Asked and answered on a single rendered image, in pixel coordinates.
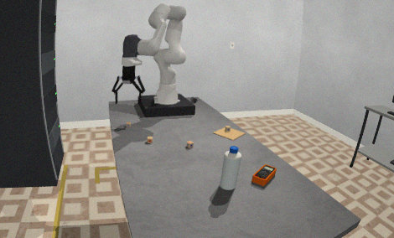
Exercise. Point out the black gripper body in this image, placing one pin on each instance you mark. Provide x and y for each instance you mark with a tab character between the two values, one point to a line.
129	70

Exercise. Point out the orange mat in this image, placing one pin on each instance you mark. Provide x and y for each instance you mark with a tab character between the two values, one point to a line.
232	135

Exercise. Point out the orange block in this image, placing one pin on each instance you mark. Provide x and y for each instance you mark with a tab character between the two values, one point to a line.
190	144

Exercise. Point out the white bottle with blue cap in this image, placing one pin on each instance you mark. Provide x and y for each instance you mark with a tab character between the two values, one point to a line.
230	170

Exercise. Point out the orange multimeter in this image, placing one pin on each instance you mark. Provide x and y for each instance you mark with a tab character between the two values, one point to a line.
263	175

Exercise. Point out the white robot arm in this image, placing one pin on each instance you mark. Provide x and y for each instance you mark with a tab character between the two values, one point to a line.
167	95

